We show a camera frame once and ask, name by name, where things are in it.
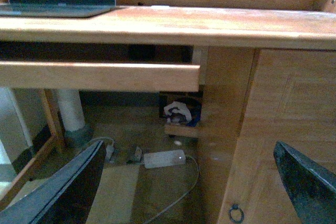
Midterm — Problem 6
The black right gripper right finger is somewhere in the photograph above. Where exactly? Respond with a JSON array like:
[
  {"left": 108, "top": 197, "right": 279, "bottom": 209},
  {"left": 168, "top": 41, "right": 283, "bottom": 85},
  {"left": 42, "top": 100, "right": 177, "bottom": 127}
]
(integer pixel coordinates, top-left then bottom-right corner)
[{"left": 274, "top": 141, "right": 335, "bottom": 223}]

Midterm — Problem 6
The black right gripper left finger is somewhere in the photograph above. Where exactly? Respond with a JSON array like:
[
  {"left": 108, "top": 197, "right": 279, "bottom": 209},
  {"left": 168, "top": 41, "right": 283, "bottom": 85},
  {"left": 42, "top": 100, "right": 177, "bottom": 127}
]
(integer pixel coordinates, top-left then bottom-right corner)
[{"left": 1, "top": 141, "right": 106, "bottom": 223}]

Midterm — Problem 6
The white pillar with grey base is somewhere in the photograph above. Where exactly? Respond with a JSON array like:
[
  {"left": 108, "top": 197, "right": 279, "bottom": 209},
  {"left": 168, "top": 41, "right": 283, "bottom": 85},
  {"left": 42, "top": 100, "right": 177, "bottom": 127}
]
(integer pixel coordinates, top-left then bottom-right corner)
[{"left": 57, "top": 89, "right": 93, "bottom": 147}]

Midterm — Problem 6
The white power adapter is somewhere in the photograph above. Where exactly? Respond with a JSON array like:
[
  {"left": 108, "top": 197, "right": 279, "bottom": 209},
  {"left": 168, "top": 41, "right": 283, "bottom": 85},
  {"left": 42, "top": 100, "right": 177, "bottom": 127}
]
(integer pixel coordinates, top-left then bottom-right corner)
[{"left": 143, "top": 150, "right": 186, "bottom": 169}]

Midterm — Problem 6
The wooden pull-out keyboard tray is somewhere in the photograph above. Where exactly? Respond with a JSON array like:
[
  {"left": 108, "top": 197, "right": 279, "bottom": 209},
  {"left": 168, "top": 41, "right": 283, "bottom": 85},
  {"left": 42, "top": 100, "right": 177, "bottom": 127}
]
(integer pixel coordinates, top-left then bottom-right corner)
[{"left": 1, "top": 61, "right": 200, "bottom": 92}]

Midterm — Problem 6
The wooden crate with bags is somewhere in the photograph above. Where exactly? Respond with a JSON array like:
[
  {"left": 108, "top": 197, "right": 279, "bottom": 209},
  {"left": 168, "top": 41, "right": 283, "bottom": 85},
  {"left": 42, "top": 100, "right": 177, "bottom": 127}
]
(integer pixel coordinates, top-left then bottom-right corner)
[{"left": 159, "top": 91, "right": 203, "bottom": 138}]

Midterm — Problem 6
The black ring drawer handle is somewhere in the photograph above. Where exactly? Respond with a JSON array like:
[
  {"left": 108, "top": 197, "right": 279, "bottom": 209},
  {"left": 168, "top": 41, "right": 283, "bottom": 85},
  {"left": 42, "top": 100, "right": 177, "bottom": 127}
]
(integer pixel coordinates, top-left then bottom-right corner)
[{"left": 228, "top": 204, "right": 245, "bottom": 223}]

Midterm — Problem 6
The white charging cable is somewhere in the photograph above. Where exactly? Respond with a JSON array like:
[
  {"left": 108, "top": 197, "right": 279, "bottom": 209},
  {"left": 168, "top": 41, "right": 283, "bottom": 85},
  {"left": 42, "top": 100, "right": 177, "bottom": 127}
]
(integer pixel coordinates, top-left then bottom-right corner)
[{"left": 143, "top": 155, "right": 200, "bottom": 224}]

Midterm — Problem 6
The white desk cable grommet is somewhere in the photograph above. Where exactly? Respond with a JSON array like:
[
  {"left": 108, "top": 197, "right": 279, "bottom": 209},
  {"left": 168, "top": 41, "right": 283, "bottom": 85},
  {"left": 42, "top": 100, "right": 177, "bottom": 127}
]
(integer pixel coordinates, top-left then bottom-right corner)
[{"left": 151, "top": 5, "right": 170, "bottom": 8}]

